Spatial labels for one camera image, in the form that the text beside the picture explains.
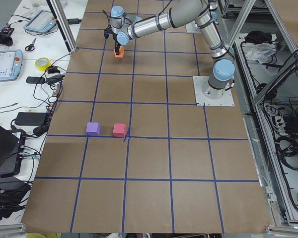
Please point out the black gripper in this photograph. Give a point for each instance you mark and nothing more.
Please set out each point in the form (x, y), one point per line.
(116, 46)

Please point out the orange foam block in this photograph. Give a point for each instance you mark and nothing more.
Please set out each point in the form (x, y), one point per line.
(120, 53)

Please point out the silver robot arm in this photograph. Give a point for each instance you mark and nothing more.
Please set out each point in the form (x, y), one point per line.
(125, 27)

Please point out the black power strip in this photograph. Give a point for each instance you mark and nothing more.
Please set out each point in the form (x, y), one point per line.
(53, 100)

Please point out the yellow tape roll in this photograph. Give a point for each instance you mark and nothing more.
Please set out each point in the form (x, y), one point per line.
(42, 64)

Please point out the blue teach pendant far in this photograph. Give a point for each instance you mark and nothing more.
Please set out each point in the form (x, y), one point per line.
(42, 22)

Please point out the blue teach pendant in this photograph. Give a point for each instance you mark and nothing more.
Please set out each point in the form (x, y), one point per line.
(42, 22)
(10, 64)

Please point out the red foam block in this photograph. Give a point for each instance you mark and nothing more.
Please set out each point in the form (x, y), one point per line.
(119, 130)

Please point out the purple foam block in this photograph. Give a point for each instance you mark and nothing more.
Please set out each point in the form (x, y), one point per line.
(93, 129)

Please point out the black smartphone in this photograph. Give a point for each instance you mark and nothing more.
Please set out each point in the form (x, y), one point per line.
(35, 80)

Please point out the blue teach pendant near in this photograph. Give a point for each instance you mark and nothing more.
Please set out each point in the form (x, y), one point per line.
(10, 64)

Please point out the black power brick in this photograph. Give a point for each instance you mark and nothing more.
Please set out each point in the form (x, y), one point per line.
(30, 119)

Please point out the crumpled white cloth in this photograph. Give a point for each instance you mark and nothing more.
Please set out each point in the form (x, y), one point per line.
(263, 53)

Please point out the black laptop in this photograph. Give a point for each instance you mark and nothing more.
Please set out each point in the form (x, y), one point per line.
(11, 146)

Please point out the aluminium frame post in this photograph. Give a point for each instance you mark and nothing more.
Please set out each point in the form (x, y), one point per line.
(62, 23)

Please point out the black handled scissors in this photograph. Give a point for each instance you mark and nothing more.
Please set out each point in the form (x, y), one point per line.
(30, 47)

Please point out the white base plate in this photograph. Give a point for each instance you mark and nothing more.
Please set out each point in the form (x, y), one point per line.
(205, 95)

